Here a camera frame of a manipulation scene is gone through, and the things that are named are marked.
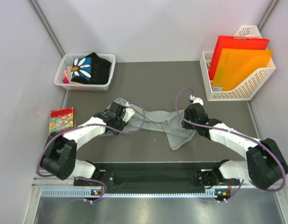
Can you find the pink beige folded cloths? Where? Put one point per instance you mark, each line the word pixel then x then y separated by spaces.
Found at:
pixel 67 75

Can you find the black daisy print t shirt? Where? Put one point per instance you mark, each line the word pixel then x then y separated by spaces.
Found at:
pixel 90 69

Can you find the grey t shirt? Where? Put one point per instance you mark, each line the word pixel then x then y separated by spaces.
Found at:
pixel 160 121

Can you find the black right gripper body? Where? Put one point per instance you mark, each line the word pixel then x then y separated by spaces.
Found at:
pixel 187 117

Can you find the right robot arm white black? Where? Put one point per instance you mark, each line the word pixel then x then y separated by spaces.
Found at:
pixel 263 163

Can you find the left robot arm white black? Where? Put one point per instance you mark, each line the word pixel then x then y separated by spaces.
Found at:
pixel 60 151

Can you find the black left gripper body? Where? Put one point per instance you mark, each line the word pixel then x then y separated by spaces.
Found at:
pixel 121 123

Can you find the grey slotted cable duct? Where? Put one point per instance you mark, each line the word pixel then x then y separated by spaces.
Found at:
pixel 93 193

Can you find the red green patterned book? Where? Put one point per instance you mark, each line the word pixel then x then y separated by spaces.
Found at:
pixel 61 120

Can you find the red folder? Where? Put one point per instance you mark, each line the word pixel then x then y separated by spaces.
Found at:
pixel 233 46

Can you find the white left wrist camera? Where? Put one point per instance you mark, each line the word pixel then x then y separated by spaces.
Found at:
pixel 129 112

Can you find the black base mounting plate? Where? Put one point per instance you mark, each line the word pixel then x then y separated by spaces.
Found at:
pixel 156 177

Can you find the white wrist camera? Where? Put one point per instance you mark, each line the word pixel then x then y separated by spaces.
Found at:
pixel 196 100
pixel 129 112

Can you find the orange folder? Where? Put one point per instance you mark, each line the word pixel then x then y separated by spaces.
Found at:
pixel 232 73

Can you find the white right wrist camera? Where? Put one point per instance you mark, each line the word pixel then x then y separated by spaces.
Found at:
pixel 196 100

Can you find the white plastic basket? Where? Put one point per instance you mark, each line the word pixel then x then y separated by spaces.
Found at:
pixel 68 59

